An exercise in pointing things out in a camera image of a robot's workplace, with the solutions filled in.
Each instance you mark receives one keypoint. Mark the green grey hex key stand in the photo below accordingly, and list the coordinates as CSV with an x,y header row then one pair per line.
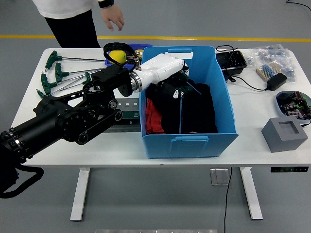
x,y
128,114

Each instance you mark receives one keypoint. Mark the black cloth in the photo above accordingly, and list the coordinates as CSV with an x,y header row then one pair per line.
x,y
201,109

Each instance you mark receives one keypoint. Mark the silver floor socket plate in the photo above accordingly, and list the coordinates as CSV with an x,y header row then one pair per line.
x,y
218,177

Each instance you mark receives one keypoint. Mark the person's left hand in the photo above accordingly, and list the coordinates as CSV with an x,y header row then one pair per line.
x,y
113,15

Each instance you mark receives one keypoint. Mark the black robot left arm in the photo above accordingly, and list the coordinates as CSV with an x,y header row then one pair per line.
x,y
48,123

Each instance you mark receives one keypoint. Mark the black plastic tray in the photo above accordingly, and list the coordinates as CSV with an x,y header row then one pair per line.
x,y
230,60

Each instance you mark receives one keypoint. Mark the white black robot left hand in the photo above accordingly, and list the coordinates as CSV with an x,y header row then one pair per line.
x,y
160,68

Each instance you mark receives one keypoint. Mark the pile of electronic parts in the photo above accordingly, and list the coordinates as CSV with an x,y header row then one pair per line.
x,y
294,104

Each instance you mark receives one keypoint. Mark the light blue plate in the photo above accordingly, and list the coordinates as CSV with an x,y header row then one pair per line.
x,y
278,105

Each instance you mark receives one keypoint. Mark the white table leg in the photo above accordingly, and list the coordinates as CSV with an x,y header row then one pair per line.
x,y
80,194
251,194

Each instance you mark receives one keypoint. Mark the large blue plastic box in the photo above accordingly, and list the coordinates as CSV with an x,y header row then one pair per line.
x,y
192,148

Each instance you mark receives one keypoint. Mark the small dark blue bin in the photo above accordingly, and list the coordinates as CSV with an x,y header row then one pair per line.
x,y
143,45

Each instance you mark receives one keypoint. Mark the yellow ball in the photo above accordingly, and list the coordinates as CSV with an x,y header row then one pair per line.
x,y
117,56

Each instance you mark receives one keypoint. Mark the black wristband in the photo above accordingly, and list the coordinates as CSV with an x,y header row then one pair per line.
x,y
105,3

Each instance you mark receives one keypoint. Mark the black power adapter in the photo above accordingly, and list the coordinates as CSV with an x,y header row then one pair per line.
x,y
277,81

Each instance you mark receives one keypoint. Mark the red cloth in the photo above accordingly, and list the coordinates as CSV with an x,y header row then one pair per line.
x,y
153,119

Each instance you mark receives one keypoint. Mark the grey foam block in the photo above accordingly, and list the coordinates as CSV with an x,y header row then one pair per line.
x,y
279,140

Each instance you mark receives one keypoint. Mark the clear bags of components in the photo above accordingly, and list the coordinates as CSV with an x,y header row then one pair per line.
x,y
269,54

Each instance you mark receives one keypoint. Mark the resistor tape strip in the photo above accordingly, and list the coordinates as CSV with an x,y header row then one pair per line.
x,y
266,71

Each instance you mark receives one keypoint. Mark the black table control panel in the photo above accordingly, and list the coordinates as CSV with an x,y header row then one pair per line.
x,y
289,169

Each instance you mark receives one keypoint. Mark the yellow tape measure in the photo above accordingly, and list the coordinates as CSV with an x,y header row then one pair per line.
x,y
139,51

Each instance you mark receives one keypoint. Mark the person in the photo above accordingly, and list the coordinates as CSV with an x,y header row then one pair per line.
x,y
73,29

